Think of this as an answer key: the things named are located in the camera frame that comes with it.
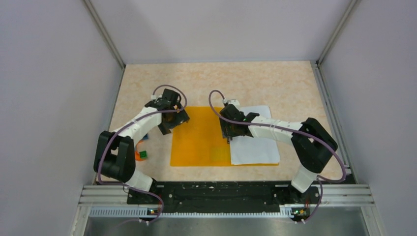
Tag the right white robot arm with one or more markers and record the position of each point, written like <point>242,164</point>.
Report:
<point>314,146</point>

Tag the white paper sheet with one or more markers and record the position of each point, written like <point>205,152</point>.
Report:
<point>246,150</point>

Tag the green toy cube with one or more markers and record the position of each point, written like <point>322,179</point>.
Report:
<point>143,155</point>

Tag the orange curved toy block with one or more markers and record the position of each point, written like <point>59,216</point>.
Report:
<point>138,147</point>

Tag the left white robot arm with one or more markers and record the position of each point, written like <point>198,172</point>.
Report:
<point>115,162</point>

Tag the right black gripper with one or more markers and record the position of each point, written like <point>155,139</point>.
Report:
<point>226,131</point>

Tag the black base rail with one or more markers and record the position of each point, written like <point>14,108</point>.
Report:
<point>223,196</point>

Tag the orange plastic folder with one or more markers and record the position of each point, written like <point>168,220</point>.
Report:
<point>199,142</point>

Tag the white slotted cable duct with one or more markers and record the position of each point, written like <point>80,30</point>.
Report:
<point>145,212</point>

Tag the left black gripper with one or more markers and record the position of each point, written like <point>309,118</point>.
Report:
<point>181,117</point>

